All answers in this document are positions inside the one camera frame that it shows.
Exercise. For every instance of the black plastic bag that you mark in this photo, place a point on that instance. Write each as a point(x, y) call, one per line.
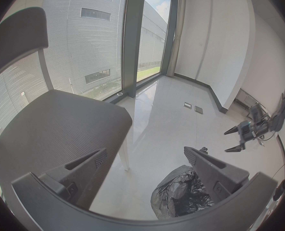
point(178, 196)

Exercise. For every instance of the grey chair with white legs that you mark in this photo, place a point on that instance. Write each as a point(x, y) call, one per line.
point(60, 129)

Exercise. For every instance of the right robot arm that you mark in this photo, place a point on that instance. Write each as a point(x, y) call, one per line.
point(281, 119)

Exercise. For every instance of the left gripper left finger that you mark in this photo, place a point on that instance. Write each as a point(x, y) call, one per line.
point(84, 174)

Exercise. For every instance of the beige curtain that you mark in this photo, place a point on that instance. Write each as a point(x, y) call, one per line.
point(177, 44)

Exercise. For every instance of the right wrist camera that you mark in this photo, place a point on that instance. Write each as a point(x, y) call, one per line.
point(257, 113)

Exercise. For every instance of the window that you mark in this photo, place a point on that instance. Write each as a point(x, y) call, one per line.
point(130, 44)

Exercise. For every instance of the crumpled black plastic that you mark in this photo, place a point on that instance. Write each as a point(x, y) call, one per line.
point(203, 149)

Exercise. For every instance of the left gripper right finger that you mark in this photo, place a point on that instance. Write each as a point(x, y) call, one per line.
point(212, 174)

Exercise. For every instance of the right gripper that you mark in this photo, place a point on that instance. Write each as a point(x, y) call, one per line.
point(243, 136)

